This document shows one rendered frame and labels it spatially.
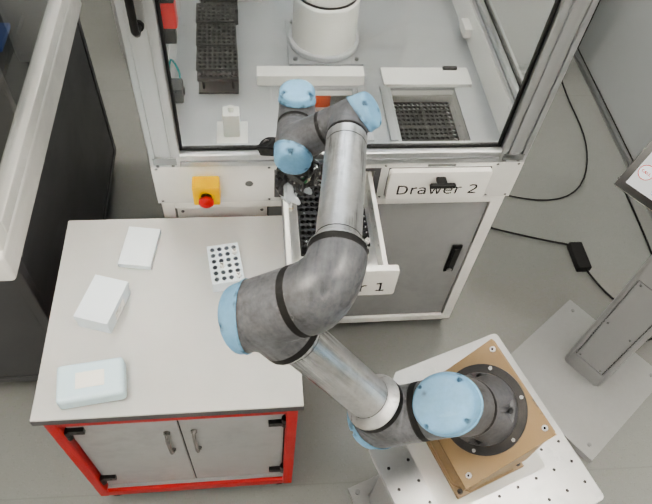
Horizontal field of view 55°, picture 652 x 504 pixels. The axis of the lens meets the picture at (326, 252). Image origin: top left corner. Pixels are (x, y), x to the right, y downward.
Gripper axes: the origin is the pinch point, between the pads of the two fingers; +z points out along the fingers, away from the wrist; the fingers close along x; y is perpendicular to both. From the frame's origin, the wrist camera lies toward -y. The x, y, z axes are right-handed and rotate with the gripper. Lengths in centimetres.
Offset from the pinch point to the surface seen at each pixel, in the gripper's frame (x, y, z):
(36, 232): -41, -61, 28
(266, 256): -6.0, -3.1, 22.9
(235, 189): 0.4, -20.3, 13.7
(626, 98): 215, 36, 87
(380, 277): 1.4, 28.6, 9.3
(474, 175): 46, 28, 9
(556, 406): 52, 86, 98
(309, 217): 3.9, 3.6, 9.2
